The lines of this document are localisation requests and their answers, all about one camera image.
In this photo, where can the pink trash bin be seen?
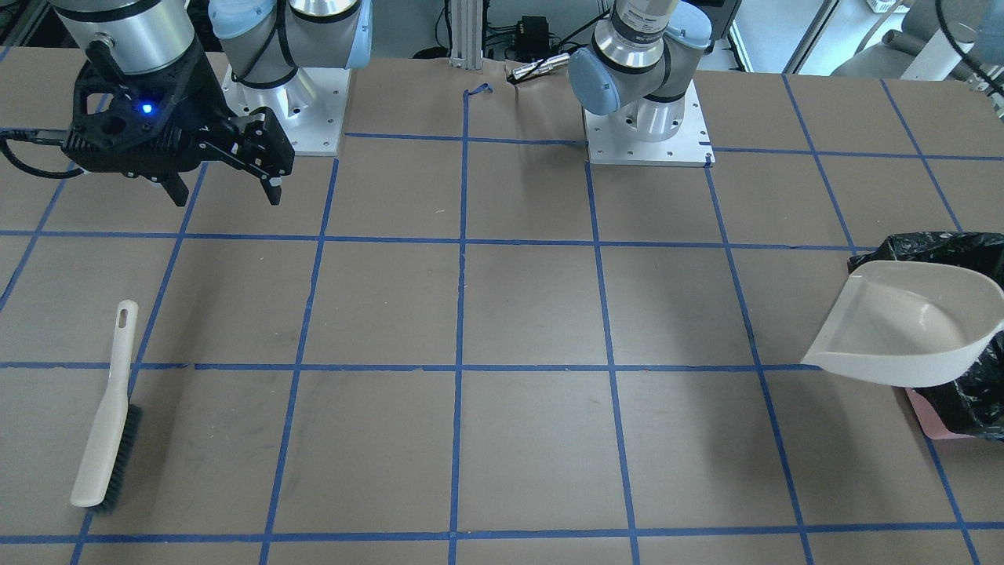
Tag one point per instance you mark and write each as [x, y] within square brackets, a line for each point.
[930, 422]

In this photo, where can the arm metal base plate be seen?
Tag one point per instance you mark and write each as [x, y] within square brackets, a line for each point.
[649, 133]
[311, 107]

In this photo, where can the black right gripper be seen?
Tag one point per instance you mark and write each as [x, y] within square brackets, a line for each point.
[201, 96]

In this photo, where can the white hand brush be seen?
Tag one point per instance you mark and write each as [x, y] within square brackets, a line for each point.
[115, 425]

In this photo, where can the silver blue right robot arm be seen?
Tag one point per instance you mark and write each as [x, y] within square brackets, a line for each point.
[266, 42]

